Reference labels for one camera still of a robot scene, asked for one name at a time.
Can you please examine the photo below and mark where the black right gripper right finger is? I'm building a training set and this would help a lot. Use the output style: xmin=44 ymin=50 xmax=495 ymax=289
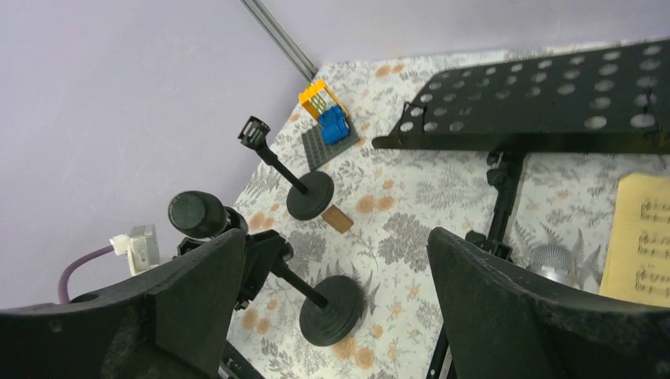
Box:
xmin=427 ymin=227 xmax=669 ymax=378

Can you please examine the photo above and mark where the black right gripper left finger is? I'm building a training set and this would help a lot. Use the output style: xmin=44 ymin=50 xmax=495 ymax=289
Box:
xmin=1 ymin=230 xmax=246 ymax=378

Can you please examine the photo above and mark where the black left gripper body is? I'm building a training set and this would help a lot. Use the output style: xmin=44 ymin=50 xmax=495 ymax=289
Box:
xmin=178 ymin=230 xmax=293 ymax=312

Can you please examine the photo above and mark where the silver grey microphone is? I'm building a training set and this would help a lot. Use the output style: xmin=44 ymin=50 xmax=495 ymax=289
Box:
xmin=526 ymin=244 xmax=583 ymax=288

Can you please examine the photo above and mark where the black microphone stand base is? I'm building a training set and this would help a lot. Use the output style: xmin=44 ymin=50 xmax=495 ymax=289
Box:
xmin=235 ymin=230 xmax=366 ymax=348
xmin=238 ymin=116 xmax=334 ymax=221

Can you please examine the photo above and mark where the yellow sheet music page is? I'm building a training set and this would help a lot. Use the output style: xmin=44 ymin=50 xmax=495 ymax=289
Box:
xmin=599 ymin=173 xmax=669 ymax=307

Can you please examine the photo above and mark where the black tripod music stand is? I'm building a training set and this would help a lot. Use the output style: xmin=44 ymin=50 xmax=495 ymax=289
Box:
xmin=371 ymin=39 xmax=670 ymax=379

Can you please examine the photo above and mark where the black microphone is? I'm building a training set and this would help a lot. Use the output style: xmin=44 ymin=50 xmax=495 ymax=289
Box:
xmin=167 ymin=190 xmax=249 ymax=239

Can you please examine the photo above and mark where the small wooden block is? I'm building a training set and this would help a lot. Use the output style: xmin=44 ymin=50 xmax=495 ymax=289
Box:
xmin=321 ymin=205 xmax=354 ymax=234

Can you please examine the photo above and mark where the floral patterned table cloth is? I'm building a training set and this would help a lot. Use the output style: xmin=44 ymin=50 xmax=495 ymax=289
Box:
xmin=228 ymin=45 xmax=669 ymax=378

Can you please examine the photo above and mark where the grey building block baseplate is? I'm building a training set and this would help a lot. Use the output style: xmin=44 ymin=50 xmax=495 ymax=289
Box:
xmin=301 ymin=120 xmax=361 ymax=173

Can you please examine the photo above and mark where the blue toy block car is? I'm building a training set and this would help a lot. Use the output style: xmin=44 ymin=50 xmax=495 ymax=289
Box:
xmin=318 ymin=105 xmax=350 ymax=145

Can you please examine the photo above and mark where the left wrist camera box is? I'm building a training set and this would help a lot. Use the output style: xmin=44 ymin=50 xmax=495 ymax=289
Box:
xmin=110 ymin=224 xmax=160 ymax=276

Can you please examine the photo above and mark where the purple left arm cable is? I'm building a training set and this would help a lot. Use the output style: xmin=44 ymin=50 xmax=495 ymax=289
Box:
xmin=57 ymin=244 xmax=116 ymax=306

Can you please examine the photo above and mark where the yellow toy block frame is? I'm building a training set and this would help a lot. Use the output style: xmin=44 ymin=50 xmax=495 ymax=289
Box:
xmin=298 ymin=79 xmax=349 ymax=123

